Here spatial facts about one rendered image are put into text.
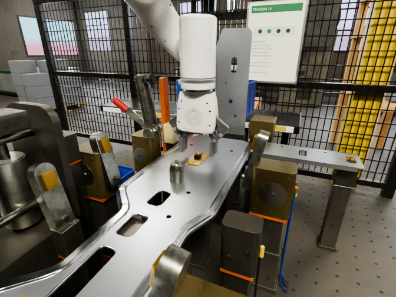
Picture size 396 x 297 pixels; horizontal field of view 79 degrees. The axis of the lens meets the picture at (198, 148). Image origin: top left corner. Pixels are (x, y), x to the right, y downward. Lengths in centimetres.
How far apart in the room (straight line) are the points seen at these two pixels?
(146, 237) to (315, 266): 56
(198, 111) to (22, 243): 43
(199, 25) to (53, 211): 44
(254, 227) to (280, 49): 81
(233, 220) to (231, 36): 59
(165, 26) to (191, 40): 11
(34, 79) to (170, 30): 533
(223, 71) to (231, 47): 8
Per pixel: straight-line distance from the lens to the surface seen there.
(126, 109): 72
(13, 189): 51
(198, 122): 59
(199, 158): 65
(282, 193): 54
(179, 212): 46
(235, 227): 44
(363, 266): 90
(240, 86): 85
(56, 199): 48
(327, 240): 88
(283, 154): 73
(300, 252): 86
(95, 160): 56
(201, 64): 56
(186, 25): 56
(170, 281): 24
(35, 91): 590
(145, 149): 70
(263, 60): 111
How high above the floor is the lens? 127
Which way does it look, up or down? 22 degrees down
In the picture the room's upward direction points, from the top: straight up
